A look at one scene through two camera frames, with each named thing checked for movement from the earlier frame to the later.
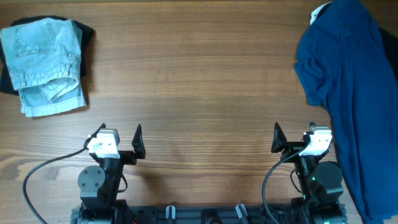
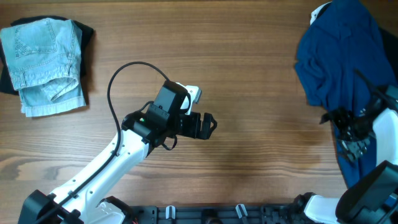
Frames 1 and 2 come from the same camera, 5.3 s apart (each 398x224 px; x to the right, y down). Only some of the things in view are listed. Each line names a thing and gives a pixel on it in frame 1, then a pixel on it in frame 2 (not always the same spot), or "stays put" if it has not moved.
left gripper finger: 93,136 → 212,120
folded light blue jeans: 44,57 stays put
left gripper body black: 116,164 → 188,124
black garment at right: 390,43 stays put
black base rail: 208,214 stays put
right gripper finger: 279,140 → 344,149
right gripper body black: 303,162 → 349,127
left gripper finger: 138,144 → 215,124
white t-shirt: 315,12 stays put
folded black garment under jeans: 7,84 stays put
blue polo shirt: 344,63 stays put
